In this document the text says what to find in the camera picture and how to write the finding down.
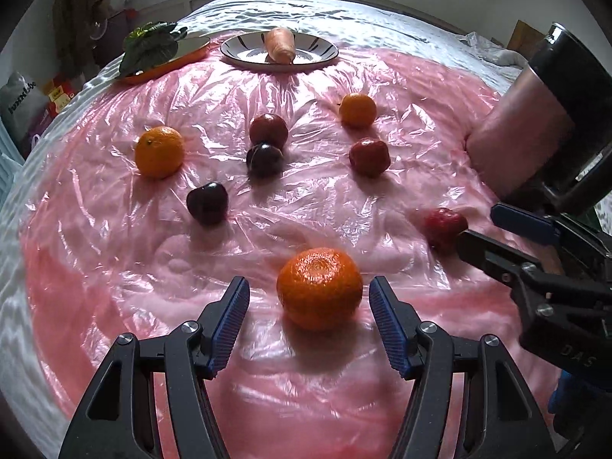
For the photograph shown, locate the red and yellow packages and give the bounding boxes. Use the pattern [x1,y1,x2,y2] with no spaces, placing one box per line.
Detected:
[43,74,80,116]

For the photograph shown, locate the dark maroon bag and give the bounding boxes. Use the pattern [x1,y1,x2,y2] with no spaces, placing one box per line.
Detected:
[93,7,139,68]

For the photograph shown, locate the carrot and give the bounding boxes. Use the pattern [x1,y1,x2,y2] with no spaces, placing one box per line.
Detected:
[264,27,298,65]

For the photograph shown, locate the smooth orange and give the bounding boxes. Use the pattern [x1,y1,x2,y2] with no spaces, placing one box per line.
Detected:
[134,125,185,180]
[339,93,378,129]

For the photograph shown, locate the red round fruit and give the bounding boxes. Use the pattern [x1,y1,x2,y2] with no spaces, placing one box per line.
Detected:
[423,207,469,253]
[348,138,391,177]
[249,113,290,149]

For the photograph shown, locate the dark cherry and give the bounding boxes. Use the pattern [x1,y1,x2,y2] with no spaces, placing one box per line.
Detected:
[186,181,229,226]
[246,142,285,179]

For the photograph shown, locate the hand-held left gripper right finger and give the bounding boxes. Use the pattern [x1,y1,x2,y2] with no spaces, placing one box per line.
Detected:
[368,276,558,459]

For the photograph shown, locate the crumpled white cloth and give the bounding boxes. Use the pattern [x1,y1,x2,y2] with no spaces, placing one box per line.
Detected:
[459,31,531,68]

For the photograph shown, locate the orange plate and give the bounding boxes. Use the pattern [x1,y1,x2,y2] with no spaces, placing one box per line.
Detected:
[117,36,212,86]

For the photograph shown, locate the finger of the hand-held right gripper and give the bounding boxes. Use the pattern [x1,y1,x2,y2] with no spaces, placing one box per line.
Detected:
[490,203,604,260]
[456,230,550,297]

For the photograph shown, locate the pink plastic sheet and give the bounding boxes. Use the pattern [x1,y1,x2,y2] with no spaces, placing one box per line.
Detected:
[21,36,560,459]

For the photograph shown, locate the striped white plate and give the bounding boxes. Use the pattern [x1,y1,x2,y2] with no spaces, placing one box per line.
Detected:
[220,33,339,73]

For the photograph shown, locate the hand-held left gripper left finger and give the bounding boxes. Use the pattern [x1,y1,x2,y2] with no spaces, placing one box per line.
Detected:
[57,276,252,459]

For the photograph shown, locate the white printed bag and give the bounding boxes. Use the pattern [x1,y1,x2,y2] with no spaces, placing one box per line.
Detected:
[0,72,49,154]

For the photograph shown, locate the white quilt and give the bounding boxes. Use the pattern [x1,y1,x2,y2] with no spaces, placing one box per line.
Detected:
[0,0,531,459]

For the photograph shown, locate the leafy green vegetable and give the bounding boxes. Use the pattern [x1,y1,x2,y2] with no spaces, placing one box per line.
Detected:
[119,21,189,77]

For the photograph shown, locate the large dimpled mandarin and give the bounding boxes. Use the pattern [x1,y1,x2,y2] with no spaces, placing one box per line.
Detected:
[276,247,364,332]

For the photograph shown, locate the hanging clothes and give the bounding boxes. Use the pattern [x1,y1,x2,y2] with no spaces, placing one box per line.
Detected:
[50,0,103,77]

